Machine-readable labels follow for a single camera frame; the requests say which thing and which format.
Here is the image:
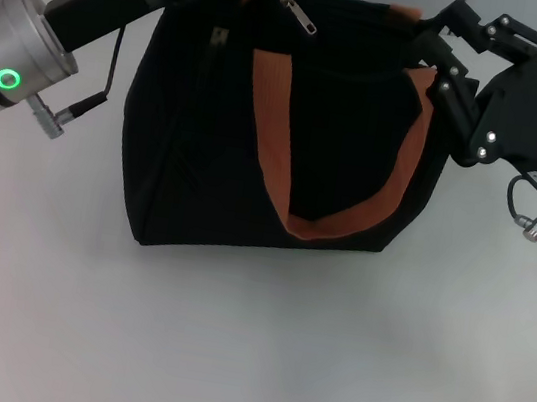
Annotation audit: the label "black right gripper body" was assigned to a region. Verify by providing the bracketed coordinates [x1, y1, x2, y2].
[446, 25, 537, 231]

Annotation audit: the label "silver zipper pull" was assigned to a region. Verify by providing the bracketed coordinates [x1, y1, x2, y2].
[272, 0, 327, 44]

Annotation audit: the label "black food bag orange handles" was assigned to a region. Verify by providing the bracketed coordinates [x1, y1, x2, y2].
[104, 0, 481, 291]

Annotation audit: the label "left gripper cable with plug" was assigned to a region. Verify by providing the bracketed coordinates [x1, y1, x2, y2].
[23, 11, 127, 149]

